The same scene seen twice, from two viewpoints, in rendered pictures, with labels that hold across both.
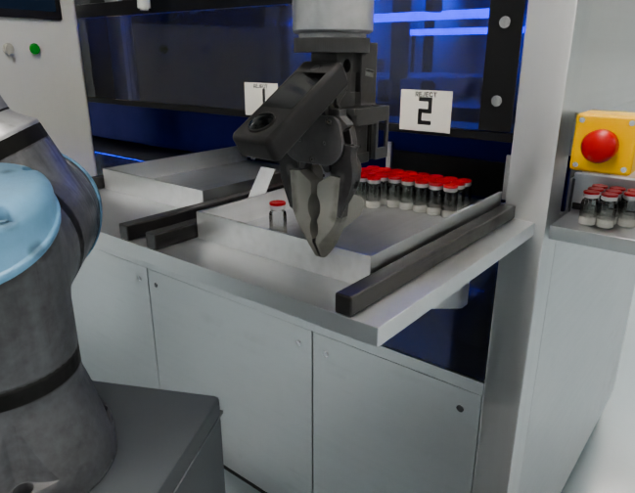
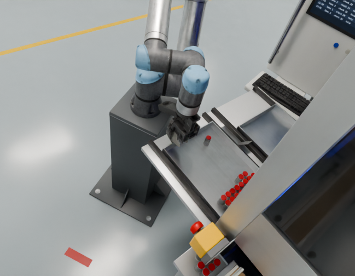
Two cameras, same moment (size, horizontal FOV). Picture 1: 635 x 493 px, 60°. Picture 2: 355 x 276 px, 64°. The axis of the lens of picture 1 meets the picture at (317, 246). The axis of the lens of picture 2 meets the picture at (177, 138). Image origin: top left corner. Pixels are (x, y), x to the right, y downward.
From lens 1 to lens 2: 110 cm
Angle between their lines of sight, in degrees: 75
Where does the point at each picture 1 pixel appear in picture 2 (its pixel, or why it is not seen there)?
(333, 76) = (172, 111)
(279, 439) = not seen: hidden behind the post
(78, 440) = (137, 108)
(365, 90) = (186, 126)
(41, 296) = (140, 87)
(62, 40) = not seen: outside the picture
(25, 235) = (140, 79)
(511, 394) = not seen: hidden behind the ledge
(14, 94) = (335, 66)
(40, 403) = (137, 98)
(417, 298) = (152, 160)
